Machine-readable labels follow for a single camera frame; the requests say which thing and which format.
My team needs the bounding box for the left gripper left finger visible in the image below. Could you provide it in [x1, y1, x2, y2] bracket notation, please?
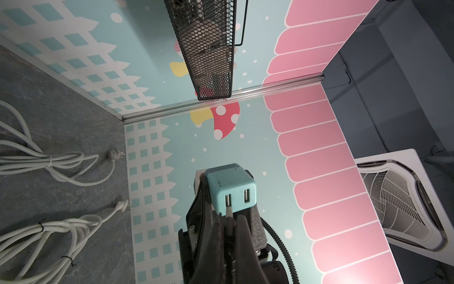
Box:
[186, 215, 226, 284]

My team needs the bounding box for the white power cord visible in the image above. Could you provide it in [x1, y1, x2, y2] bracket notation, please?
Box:
[0, 199, 131, 284]
[0, 99, 125, 188]

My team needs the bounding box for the white power cord front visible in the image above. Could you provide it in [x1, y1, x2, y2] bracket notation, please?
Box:
[0, 199, 131, 284]

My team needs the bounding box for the black wire mesh basket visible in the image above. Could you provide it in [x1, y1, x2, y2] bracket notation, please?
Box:
[165, 1, 242, 101]

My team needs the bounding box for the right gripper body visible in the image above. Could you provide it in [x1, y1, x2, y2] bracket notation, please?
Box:
[178, 170, 280, 284]

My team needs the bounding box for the ceiling air conditioner vent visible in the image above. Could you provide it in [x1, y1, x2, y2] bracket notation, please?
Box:
[355, 149, 454, 265]

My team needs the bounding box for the teal USB charger adapter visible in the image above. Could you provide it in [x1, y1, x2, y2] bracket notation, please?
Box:
[205, 163, 257, 216]

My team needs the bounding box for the white power cord rear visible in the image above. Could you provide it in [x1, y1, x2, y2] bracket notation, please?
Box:
[0, 99, 125, 188]

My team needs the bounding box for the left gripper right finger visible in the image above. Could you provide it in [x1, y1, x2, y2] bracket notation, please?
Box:
[234, 215, 270, 284]

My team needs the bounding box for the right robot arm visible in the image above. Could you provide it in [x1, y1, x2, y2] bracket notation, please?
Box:
[178, 169, 299, 284]

